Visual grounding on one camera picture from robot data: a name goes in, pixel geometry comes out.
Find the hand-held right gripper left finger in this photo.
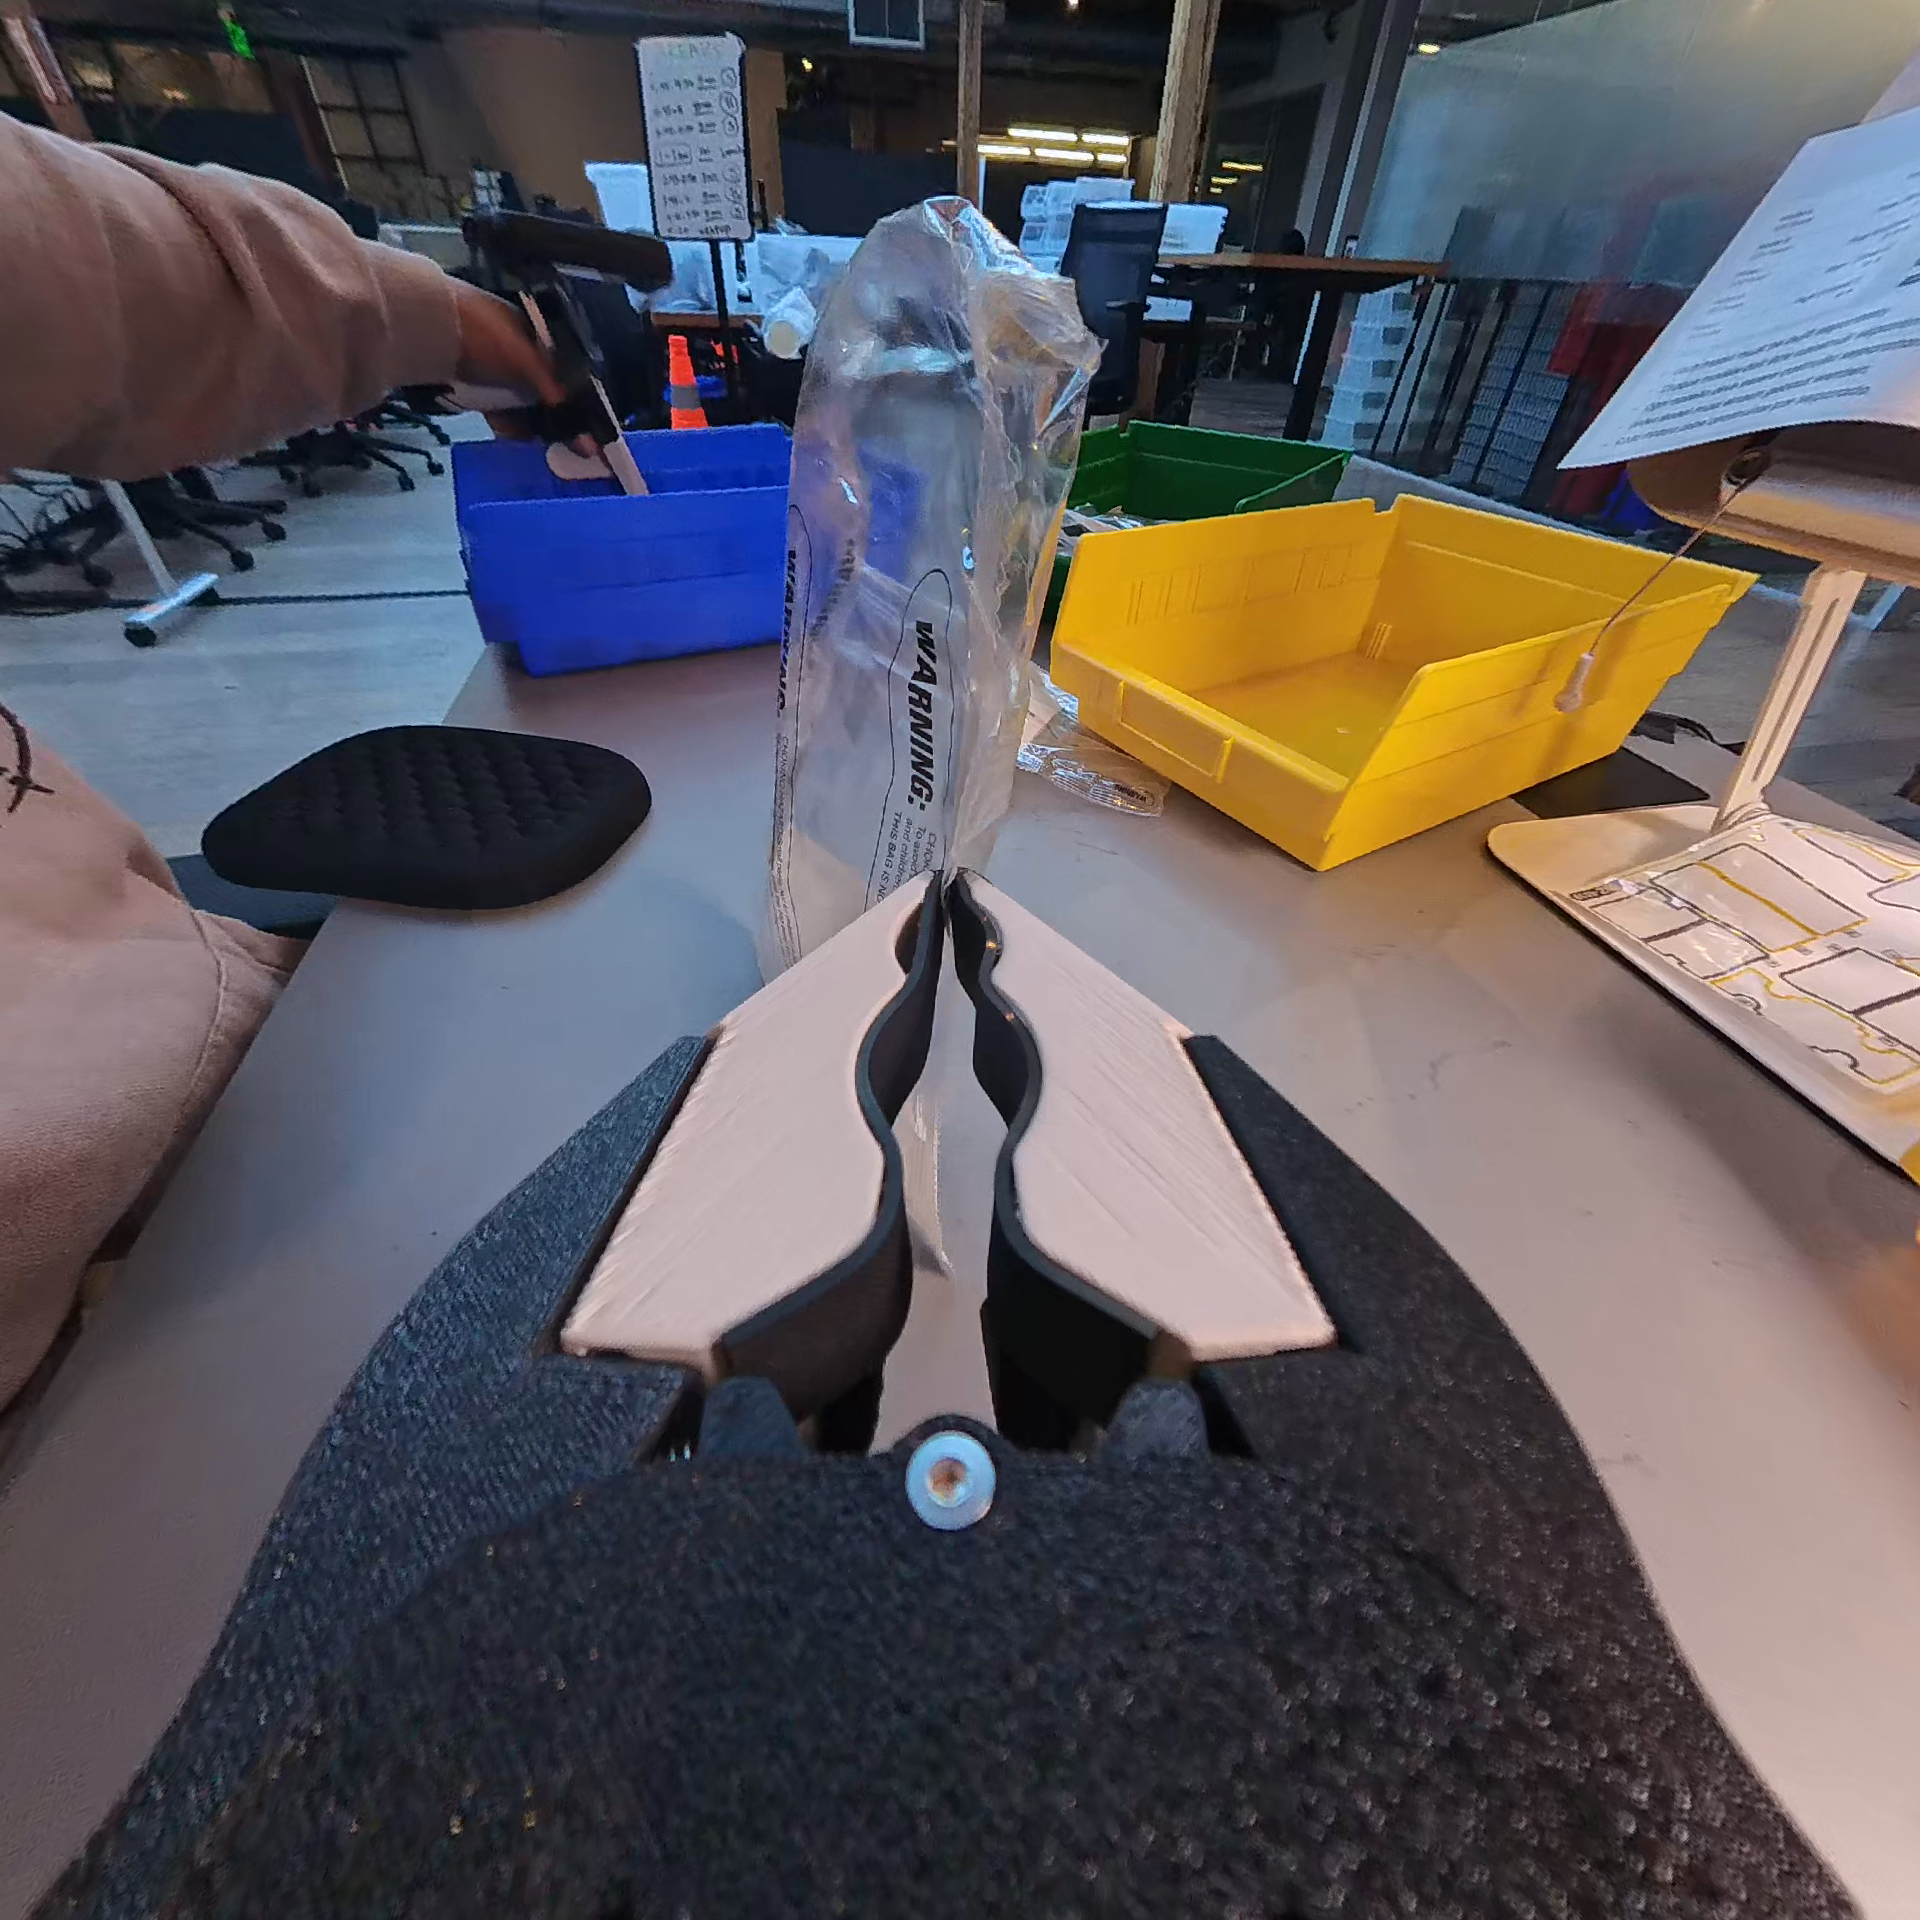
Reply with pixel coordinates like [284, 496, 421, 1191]
[562, 878, 947, 1441]

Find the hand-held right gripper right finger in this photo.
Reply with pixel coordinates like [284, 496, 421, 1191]
[956, 878, 1343, 1441]

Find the large clear labelled bag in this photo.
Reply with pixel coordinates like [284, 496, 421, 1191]
[758, 197, 1106, 1261]

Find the clear plastic bag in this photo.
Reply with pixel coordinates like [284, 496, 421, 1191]
[1014, 672, 1173, 820]

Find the yellow bin with grey parts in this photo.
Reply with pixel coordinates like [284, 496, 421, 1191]
[1046, 493, 1759, 875]

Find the green bin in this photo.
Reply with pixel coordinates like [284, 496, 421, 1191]
[1061, 417, 1355, 536]

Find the person's left forearm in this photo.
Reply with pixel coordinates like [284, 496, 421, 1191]
[0, 115, 495, 481]

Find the person's left hand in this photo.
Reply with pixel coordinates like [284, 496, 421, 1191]
[445, 279, 588, 452]

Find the blue bin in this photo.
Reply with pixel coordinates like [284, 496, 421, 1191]
[451, 421, 800, 681]

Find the white paper sign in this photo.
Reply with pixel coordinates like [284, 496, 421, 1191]
[634, 33, 755, 244]

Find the black office chair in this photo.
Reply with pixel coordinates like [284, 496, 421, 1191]
[1052, 201, 1178, 423]
[255, 383, 456, 505]
[0, 465, 288, 601]

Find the black textured pad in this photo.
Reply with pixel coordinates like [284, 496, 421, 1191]
[200, 725, 655, 913]

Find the white sticker sheet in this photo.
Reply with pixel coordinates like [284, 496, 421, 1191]
[1571, 823, 1920, 1100]

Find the person's beige sweatshirt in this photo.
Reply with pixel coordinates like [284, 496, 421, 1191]
[0, 707, 302, 1413]

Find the dark wooden table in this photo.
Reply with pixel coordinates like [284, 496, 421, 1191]
[1156, 246, 1418, 446]

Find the white stand pole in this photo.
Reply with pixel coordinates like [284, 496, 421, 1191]
[1711, 564, 1868, 830]

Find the white book stand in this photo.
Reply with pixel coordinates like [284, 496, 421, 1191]
[1629, 421, 1920, 588]

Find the white cord with plug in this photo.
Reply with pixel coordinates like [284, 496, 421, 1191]
[1552, 516, 1719, 719]

